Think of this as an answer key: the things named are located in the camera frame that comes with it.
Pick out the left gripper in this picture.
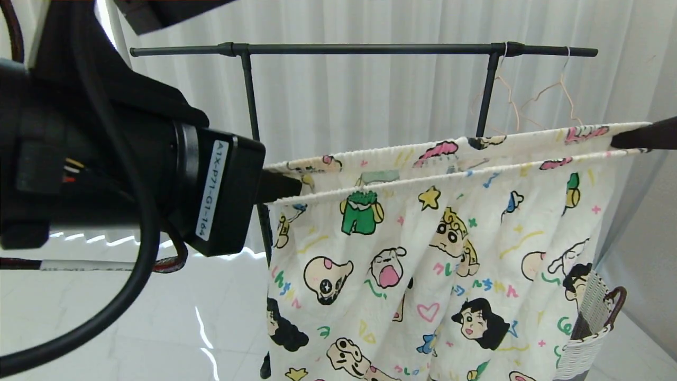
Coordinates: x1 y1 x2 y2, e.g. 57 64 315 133
24 121 267 258

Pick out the white curtain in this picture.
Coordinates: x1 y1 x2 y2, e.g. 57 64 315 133
0 0 677 265

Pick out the cream printed garment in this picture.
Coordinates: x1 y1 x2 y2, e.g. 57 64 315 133
263 122 654 381

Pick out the pink clothes hanger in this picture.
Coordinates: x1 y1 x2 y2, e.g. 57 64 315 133
470 56 522 134
520 48 584 130

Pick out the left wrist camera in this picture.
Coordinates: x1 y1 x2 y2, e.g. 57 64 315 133
113 0 236 35

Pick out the black clothes rack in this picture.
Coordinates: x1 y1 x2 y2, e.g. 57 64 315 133
130 41 599 379

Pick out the white laundry basket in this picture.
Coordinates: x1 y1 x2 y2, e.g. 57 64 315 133
553 270 627 381

